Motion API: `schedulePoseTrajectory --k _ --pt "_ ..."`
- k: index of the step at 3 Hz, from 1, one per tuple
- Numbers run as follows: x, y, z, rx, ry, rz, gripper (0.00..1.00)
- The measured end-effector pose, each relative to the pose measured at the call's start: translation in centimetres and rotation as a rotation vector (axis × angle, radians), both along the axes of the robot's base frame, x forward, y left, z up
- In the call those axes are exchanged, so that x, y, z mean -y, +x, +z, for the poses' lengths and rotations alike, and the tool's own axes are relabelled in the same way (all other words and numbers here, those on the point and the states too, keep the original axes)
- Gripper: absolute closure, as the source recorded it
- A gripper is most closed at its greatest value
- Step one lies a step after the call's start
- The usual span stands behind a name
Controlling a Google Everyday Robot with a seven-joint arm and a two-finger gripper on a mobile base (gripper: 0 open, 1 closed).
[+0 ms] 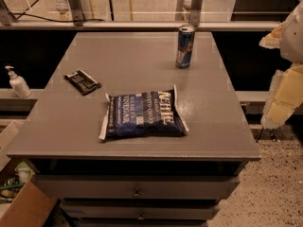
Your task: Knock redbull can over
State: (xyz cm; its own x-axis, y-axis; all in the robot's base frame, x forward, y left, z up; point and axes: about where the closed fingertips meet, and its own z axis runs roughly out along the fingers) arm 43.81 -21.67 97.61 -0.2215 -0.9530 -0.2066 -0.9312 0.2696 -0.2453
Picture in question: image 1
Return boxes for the black cable on floor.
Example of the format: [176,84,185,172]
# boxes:
[11,12,105,24]

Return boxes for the top drawer metal knob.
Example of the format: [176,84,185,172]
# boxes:
[132,189,142,199]

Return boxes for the blue silver redbull can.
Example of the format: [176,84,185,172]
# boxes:
[175,25,195,68]

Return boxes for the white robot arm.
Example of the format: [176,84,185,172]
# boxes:
[259,1,303,130]

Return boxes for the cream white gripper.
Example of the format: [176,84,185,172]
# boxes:
[258,24,303,130]

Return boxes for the drawer metal knob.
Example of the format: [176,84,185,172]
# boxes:
[137,213,146,221]
[132,189,142,199]

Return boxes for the brown cardboard box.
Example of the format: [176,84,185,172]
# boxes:
[0,180,58,227]

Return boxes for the white pump soap bottle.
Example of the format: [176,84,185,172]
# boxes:
[6,65,31,98]

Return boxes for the grey drawer cabinet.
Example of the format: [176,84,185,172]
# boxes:
[9,32,259,227]

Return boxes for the black snack bar wrapper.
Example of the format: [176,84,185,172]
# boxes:
[63,70,101,96]

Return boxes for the blue kettle chips bag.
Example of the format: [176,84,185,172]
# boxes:
[98,86,188,141]

